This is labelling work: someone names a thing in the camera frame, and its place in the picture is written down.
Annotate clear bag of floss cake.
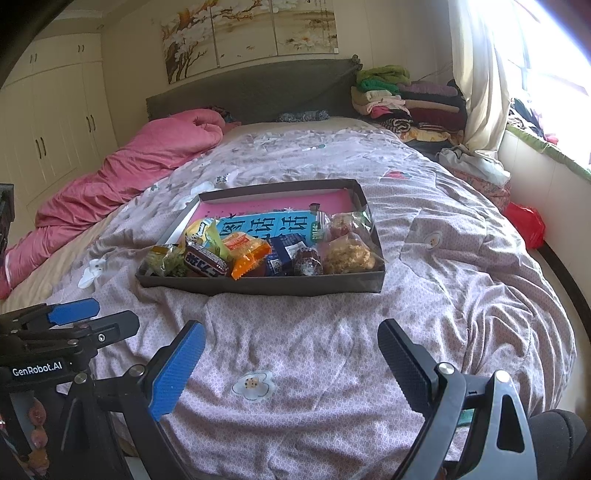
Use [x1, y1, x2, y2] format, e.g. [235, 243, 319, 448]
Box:
[320, 232, 378, 276]

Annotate lime green snack packet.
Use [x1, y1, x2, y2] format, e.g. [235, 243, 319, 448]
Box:
[205, 220, 236, 259]

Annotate floral painting panel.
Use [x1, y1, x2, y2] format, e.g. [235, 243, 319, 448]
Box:
[271, 0, 341, 56]
[210, 0, 281, 69]
[161, 4, 219, 85]

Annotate pink quilt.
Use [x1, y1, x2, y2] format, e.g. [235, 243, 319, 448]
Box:
[0, 108, 227, 301]

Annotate gray cardboard box tray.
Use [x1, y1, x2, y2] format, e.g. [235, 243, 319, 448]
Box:
[135, 179, 386, 296]

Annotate dark patterned pillow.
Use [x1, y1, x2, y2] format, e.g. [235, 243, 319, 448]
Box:
[277, 108, 331, 123]

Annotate yellow snack packet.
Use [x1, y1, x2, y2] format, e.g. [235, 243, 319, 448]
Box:
[184, 218, 219, 250]

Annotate orange snack packet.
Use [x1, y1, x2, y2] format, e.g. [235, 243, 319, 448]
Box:
[224, 231, 272, 280]

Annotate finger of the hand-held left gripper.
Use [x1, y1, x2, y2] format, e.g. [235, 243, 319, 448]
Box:
[0, 298, 101, 333]
[18, 310, 140, 359]

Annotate clothes on windowsill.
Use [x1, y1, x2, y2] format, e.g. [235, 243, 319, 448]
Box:
[508, 97, 561, 144]

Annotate pink book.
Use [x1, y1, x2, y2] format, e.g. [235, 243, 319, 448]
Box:
[191, 190, 354, 245]

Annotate window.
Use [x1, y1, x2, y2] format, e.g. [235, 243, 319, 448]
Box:
[480, 0, 591, 167]

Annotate brown chocolate bar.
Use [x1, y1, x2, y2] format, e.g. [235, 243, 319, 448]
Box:
[184, 242, 230, 278]

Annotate clear green candy packet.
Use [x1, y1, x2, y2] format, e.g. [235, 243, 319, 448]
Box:
[145, 244, 188, 278]

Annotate pink floral cloth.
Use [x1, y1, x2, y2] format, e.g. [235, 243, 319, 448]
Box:
[445, 166, 512, 214]

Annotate red plastic bag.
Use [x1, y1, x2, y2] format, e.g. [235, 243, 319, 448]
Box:
[503, 203, 546, 251]

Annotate white wardrobe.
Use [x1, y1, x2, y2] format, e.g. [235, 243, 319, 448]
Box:
[0, 34, 122, 210]

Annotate pile of folded clothes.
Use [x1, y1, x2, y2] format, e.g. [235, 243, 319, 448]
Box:
[351, 65, 469, 141]

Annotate blue snack packet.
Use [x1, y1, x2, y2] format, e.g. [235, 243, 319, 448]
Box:
[264, 235, 306, 277]

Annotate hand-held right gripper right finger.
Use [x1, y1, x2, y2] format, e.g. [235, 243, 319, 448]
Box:
[377, 318, 532, 480]

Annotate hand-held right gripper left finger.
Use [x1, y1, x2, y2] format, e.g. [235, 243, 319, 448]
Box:
[55, 320, 208, 480]

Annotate dark cloth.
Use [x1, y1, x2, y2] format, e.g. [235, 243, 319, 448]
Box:
[526, 408, 591, 480]

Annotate green windowsill mat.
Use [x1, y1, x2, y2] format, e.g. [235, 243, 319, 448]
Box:
[505, 124, 591, 181]

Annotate person's left hand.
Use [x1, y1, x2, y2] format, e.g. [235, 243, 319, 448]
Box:
[25, 399, 51, 472]

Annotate cream curtain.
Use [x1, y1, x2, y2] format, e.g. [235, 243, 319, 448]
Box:
[449, 0, 513, 160]

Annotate beige bed sheet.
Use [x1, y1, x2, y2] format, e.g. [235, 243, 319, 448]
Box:
[0, 208, 125, 315]

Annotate clear red candy packet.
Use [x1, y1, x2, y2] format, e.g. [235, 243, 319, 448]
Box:
[322, 210, 372, 243]

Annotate gray headboard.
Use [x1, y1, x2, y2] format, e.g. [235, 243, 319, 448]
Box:
[145, 55, 365, 127]

